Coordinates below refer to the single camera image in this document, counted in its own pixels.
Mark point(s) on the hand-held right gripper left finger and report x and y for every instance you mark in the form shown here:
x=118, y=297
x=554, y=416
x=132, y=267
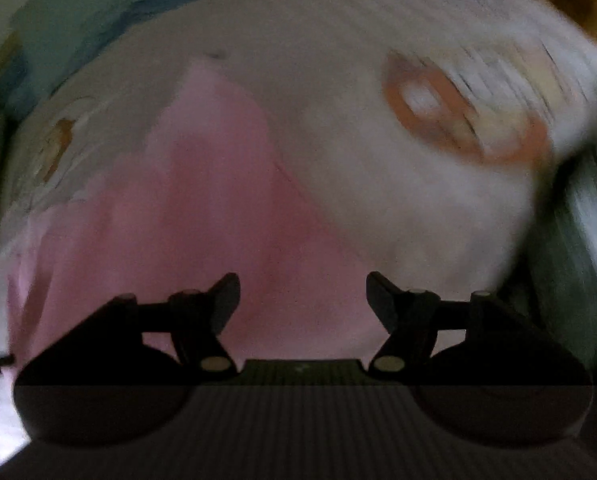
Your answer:
x=225, y=305

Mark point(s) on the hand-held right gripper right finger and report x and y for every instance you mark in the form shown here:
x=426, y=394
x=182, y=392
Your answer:
x=381, y=305

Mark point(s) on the pink and white sweatshirt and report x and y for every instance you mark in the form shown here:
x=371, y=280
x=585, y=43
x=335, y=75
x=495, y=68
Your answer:
x=203, y=220

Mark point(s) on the pink checked printed bedsheet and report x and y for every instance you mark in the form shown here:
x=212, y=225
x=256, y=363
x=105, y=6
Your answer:
x=378, y=175

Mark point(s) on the grey green cloth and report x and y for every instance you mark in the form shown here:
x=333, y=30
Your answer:
x=578, y=240

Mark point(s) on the teal blanket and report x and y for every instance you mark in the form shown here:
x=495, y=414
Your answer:
x=83, y=20

